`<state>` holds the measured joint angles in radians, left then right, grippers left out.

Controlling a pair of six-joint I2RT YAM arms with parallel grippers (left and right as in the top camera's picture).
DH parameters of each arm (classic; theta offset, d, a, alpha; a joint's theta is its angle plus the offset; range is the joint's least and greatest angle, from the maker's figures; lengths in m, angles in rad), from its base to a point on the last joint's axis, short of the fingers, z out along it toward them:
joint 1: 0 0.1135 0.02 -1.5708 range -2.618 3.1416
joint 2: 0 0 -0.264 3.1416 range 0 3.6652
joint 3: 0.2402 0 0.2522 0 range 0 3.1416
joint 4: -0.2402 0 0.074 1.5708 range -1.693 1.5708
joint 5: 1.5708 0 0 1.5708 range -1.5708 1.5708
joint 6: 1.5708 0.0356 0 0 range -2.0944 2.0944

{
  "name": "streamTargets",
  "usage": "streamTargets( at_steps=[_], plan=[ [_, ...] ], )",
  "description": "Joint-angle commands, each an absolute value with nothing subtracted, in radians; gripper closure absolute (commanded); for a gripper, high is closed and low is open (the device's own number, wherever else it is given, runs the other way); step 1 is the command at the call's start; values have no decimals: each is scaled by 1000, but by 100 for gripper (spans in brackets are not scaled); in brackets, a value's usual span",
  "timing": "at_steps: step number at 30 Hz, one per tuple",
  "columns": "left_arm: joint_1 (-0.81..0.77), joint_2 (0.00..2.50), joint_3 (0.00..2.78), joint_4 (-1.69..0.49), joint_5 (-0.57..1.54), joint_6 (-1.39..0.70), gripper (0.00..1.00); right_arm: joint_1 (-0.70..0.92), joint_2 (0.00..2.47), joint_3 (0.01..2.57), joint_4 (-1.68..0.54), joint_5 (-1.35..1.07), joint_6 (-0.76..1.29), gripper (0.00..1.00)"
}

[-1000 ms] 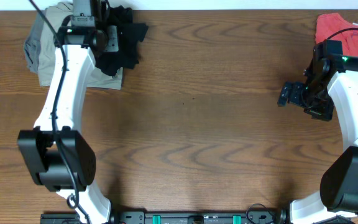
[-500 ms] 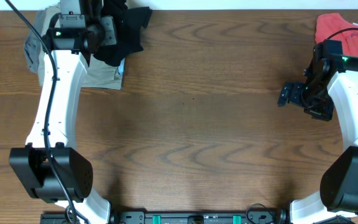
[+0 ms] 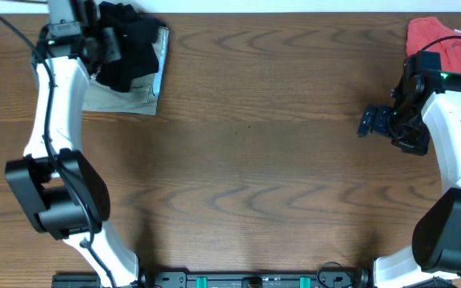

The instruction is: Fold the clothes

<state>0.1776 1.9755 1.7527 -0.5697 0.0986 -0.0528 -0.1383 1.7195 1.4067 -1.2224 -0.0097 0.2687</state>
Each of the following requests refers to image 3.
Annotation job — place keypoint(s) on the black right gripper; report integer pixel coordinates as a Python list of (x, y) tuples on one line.
[(418, 144)]

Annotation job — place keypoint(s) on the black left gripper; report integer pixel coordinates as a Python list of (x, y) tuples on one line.
[(110, 34)]

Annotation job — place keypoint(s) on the black pants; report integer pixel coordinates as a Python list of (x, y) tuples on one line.
[(136, 33)]

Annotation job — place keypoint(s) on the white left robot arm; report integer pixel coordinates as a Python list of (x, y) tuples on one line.
[(58, 189)]

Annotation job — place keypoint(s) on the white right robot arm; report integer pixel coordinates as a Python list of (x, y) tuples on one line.
[(434, 255)]

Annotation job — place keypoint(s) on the folded khaki pants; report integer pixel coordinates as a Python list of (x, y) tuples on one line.
[(144, 93)]

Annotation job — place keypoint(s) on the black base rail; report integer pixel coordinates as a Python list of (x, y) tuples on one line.
[(328, 277)]

